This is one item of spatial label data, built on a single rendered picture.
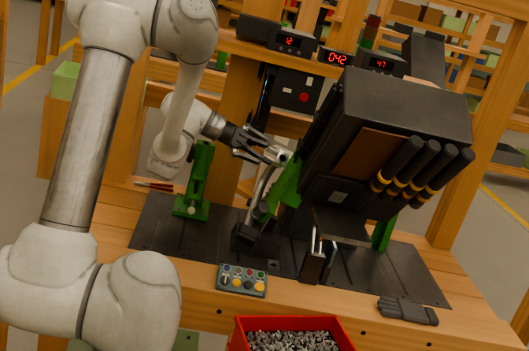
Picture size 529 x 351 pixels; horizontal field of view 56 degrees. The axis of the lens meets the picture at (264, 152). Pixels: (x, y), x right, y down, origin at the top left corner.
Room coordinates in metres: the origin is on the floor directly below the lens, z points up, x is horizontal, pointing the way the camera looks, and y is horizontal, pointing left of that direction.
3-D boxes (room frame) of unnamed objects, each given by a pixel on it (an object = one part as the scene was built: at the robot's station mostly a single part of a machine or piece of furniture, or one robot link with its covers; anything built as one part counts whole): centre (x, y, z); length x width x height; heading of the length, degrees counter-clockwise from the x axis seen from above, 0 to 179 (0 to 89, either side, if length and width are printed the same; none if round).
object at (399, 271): (1.61, -0.18, 0.89); 1.10 x 0.42 x 0.02; 98
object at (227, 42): (1.87, -0.15, 1.52); 0.90 x 0.25 x 0.04; 98
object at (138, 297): (0.85, 0.17, 1.10); 0.18 x 0.16 x 0.22; 96
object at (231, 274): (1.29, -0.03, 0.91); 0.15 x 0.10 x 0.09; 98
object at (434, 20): (9.34, -2.66, 1.12); 3.22 x 0.55 x 2.23; 102
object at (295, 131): (1.98, -0.13, 1.23); 1.30 x 0.05 x 0.09; 98
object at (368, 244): (1.52, -0.27, 1.11); 0.39 x 0.16 x 0.03; 8
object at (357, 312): (1.33, -0.22, 0.82); 1.50 x 0.14 x 0.15; 98
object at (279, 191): (1.54, -0.12, 1.17); 0.13 x 0.12 x 0.20; 98
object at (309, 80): (1.80, -0.05, 1.42); 0.17 x 0.12 x 0.15; 98
